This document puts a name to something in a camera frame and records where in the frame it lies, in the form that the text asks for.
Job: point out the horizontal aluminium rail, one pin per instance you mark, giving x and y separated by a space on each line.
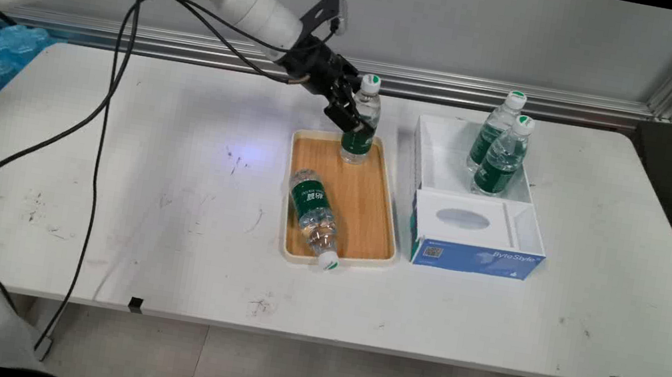
492 93

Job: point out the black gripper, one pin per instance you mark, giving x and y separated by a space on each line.
317 63

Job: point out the green label water bottle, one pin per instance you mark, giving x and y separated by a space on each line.
494 129
369 101
311 206
502 161

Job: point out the black wrist camera mount plate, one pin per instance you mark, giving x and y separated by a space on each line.
327 10

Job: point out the blue wrapped water bottle pack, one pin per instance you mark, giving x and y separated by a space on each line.
14 50

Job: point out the wooden tray with cream rim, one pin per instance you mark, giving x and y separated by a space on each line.
361 199

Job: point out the white box with blue side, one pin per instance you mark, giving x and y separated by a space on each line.
476 238

